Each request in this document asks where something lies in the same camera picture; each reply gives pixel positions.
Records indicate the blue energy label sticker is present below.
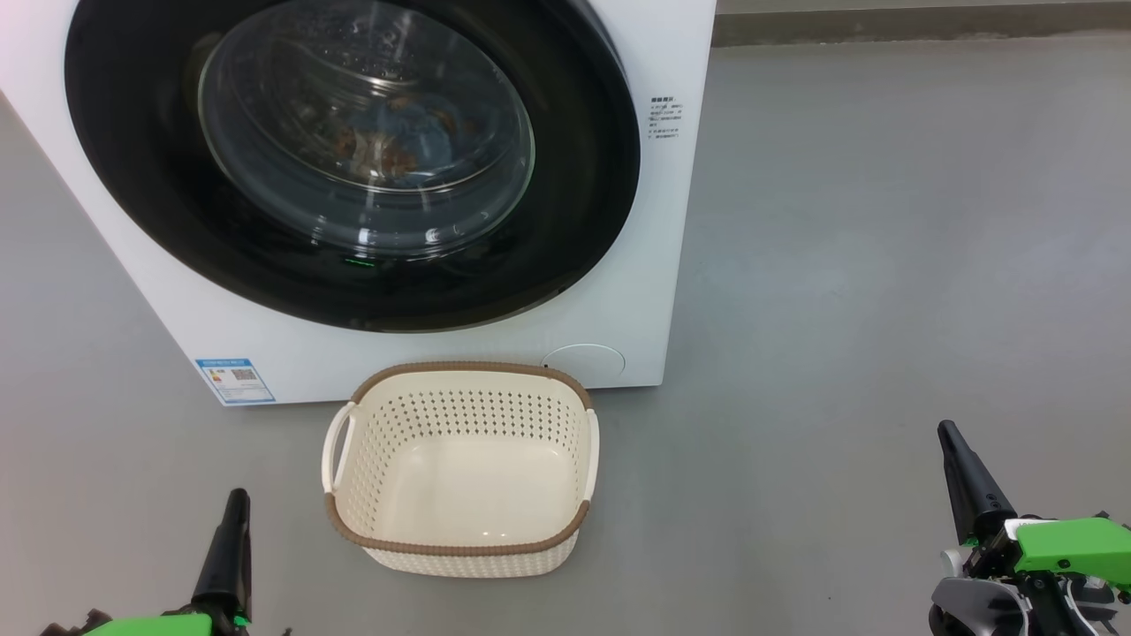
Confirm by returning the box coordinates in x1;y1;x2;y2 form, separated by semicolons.
195;357;276;405

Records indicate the dark round washing machine door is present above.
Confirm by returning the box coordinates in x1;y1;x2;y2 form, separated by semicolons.
64;0;641;334

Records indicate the cream perforated laundry basket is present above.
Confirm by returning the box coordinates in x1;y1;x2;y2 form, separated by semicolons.
321;360;600;579

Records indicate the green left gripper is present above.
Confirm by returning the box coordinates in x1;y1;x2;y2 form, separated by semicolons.
84;488;253;636

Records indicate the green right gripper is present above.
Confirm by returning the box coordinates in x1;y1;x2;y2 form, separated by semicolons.
937;420;1131;593

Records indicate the white front-load washing machine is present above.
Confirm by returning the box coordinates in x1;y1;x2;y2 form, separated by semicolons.
0;0;718;407

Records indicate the blue patterned garment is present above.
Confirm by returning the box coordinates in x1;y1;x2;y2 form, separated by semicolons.
327;93;460;182

